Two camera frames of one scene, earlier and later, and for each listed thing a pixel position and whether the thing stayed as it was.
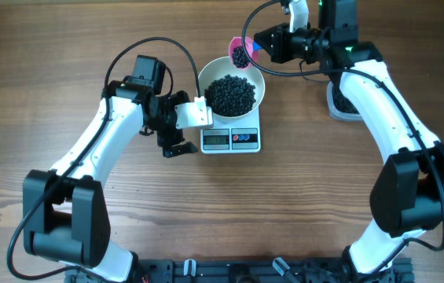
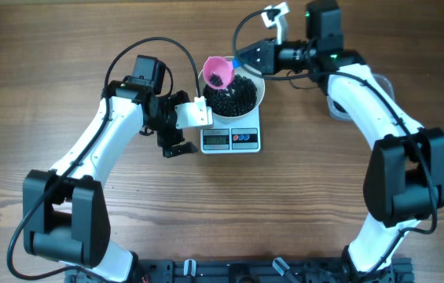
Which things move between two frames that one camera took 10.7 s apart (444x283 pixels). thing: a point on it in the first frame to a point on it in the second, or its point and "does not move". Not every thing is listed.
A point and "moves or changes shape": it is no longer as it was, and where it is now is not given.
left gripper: (165, 140) does not move
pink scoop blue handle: (251, 48) moves or changes shape
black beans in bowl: (230, 96) does not move
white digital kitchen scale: (233, 137) does not move
